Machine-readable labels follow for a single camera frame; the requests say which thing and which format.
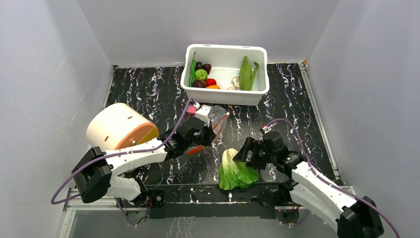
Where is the green leafy vegetable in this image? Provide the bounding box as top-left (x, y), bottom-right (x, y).
top-left (239, 56), bottom-right (260, 91)

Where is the pink small cube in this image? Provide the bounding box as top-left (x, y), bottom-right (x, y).
top-left (186, 105), bottom-right (197, 116)

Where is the green napa cabbage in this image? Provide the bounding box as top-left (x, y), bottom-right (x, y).
top-left (218, 148), bottom-right (260, 190)

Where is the beige mushroom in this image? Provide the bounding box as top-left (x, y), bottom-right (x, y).
top-left (227, 76), bottom-right (241, 90)

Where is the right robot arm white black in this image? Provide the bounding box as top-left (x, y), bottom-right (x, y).
top-left (233, 131), bottom-right (384, 238)

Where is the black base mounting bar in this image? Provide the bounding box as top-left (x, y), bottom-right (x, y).
top-left (146, 182), bottom-right (302, 223)

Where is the green bumpy fruit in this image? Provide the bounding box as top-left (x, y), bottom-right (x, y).
top-left (194, 69), bottom-right (208, 81)

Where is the white cylindrical drum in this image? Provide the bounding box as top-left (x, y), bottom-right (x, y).
top-left (86, 103), bottom-right (159, 150)

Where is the long green chili pepper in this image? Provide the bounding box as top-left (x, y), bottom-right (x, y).
top-left (188, 52), bottom-right (197, 87)

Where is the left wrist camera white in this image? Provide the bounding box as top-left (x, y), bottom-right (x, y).
top-left (194, 105), bottom-right (211, 126)

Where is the clear zip top bag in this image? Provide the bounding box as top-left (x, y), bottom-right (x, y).
top-left (187, 105), bottom-right (230, 157)

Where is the dark red fruit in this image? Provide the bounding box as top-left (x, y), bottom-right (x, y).
top-left (203, 64), bottom-right (212, 74)

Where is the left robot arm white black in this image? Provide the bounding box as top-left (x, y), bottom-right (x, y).
top-left (72, 117), bottom-right (216, 206)

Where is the dark purple fruit front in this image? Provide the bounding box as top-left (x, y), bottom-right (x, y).
top-left (192, 79), bottom-right (206, 88)

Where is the orange fruit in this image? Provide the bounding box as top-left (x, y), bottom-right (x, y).
top-left (207, 85), bottom-right (220, 89)

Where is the red tomato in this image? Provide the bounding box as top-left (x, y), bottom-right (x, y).
top-left (206, 78), bottom-right (217, 87)

